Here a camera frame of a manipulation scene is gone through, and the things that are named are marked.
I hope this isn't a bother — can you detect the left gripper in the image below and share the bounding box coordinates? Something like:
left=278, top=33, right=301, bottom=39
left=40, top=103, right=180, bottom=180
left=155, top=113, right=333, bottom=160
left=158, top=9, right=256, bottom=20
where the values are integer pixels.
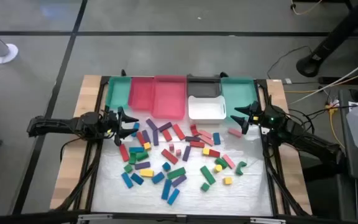
left=99, top=106, right=139, bottom=147

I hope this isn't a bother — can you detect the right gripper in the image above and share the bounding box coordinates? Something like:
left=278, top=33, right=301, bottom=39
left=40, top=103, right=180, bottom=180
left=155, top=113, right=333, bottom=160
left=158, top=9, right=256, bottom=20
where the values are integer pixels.
left=230, top=100, right=287, bottom=135

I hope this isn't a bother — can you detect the long red wooden block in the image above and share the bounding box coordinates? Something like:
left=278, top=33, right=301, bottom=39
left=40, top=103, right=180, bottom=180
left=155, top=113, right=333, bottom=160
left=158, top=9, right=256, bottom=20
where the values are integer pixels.
left=161, top=148, right=179, bottom=166

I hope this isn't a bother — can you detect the long green wooden block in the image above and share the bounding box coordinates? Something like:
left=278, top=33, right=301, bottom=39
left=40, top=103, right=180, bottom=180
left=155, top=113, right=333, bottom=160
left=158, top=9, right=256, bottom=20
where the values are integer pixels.
left=167, top=167, right=186, bottom=180
left=200, top=166, right=216, bottom=185

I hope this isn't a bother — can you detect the large teal plastic bin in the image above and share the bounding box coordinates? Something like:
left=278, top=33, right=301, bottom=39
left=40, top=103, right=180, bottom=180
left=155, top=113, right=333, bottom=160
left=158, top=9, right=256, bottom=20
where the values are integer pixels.
left=221, top=77, right=259, bottom=121

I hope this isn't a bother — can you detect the small teal plastic bin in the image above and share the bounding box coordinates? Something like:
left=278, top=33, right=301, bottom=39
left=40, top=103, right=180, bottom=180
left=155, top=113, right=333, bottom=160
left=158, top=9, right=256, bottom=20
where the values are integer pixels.
left=106, top=76, right=132, bottom=110

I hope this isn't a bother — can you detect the small red plastic bin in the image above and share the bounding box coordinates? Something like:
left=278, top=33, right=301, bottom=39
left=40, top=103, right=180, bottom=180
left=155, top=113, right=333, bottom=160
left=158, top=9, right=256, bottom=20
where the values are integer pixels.
left=127, top=77, right=155, bottom=112

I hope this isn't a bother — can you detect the white plastic bin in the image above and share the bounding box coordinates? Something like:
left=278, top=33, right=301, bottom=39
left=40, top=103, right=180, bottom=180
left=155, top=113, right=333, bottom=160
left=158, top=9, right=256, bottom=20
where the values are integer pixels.
left=188, top=95, right=227, bottom=124

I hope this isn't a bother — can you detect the dark grey plastic bin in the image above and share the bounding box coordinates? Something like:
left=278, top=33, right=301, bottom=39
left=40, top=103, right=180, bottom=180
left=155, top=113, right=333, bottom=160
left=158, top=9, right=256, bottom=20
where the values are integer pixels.
left=186, top=73, right=223, bottom=98

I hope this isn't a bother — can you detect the large pink plastic bin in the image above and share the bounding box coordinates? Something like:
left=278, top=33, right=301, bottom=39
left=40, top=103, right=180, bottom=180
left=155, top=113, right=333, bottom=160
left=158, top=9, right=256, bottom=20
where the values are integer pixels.
left=150, top=75, right=188, bottom=121

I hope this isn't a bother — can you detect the green arch wooden block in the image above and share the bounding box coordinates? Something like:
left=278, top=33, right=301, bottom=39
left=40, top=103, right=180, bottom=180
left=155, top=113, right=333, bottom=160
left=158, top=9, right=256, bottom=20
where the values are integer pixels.
left=235, top=161, right=248, bottom=176

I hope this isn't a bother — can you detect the long blue wooden block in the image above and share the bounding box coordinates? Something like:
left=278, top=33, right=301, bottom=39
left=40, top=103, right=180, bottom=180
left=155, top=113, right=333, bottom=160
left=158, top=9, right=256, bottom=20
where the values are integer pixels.
left=161, top=179, right=173, bottom=200

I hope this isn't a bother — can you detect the black floor stand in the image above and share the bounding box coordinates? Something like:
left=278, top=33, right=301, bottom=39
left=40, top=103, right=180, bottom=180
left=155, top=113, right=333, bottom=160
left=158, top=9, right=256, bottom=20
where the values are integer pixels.
left=295, top=0, right=358, bottom=78

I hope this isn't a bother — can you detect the black side desk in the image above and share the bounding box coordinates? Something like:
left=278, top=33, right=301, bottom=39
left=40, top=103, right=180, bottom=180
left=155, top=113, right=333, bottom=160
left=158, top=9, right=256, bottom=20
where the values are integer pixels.
left=303, top=89, right=358, bottom=224

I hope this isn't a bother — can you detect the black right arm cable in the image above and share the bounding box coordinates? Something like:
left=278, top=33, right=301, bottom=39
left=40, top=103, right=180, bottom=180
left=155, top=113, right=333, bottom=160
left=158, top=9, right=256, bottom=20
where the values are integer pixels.
left=287, top=108, right=316, bottom=143

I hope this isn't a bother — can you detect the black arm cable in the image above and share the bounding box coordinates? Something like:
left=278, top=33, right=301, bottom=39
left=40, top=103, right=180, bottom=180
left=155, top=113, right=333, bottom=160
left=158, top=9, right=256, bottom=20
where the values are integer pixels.
left=60, top=136, right=88, bottom=163
left=287, top=108, right=316, bottom=143

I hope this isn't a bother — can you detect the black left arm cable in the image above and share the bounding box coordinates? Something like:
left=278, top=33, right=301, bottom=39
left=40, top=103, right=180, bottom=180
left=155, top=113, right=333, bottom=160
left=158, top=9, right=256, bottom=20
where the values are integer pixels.
left=60, top=136, right=88, bottom=163

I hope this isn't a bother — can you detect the long yellow cable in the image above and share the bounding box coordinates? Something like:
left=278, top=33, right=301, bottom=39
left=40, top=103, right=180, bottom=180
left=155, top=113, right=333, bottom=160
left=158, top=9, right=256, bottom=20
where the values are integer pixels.
left=283, top=66, right=358, bottom=95

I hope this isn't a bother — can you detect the black floor cable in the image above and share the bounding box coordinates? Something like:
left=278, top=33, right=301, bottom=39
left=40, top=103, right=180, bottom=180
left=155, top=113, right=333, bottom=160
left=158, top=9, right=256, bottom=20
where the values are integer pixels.
left=266, top=45, right=313, bottom=79

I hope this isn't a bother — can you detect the black aluminium table frame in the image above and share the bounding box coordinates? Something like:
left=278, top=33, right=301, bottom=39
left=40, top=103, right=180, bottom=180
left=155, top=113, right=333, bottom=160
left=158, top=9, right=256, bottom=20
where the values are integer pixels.
left=50, top=73, right=313, bottom=224

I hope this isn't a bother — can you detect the white cable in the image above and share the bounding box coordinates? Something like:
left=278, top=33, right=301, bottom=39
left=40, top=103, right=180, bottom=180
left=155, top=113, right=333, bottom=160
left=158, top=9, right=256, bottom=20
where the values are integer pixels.
left=288, top=52, right=358, bottom=106

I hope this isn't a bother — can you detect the yellow floor cable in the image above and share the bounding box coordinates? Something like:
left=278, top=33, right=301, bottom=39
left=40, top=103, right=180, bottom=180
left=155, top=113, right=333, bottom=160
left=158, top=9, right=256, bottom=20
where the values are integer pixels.
left=290, top=0, right=323, bottom=16

